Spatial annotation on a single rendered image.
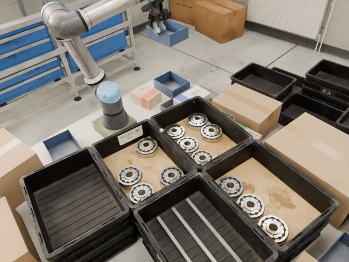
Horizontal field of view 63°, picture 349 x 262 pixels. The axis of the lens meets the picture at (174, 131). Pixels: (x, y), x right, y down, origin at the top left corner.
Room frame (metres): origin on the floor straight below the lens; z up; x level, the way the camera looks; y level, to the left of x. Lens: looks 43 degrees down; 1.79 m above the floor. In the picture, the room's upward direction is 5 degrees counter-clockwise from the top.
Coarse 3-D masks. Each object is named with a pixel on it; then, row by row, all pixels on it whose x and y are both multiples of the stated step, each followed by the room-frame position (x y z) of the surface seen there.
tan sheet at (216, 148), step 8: (184, 120) 1.12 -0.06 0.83; (184, 128) 1.05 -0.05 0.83; (192, 136) 0.99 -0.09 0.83; (224, 136) 0.97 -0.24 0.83; (200, 144) 0.94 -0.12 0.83; (208, 144) 0.93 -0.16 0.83; (216, 144) 0.93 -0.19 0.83; (224, 144) 0.92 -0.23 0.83; (232, 144) 0.92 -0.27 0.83; (216, 152) 0.87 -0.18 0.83
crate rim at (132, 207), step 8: (144, 120) 1.02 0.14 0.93; (128, 128) 0.98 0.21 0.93; (112, 136) 0.93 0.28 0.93; (96, 144) 0.89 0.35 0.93; (96, 152) 0.84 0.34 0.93; (184, 160) 0.76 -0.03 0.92; (104, 168) 0.75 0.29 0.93; (112, 176) 0.70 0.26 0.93; (184, 176) 0.68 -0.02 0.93; (120, 192) 0.62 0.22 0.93; (160, 192) 0.61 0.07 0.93; (128, 200) 0.59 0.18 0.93; (144, 200) 0.58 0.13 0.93
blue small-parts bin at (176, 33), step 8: (168, 24) 1.70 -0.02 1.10; (176, 24) 1.65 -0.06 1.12; (152, 32) 1.59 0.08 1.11; (160, 32) 1.53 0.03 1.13; (168, 32) 1.67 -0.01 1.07; (176, 32) 1.51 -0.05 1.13; (184, 32) 1.56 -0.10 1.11; (160, 40) 1.54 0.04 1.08; (168, 40) 1.49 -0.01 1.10; (176, 40) 1.51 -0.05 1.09
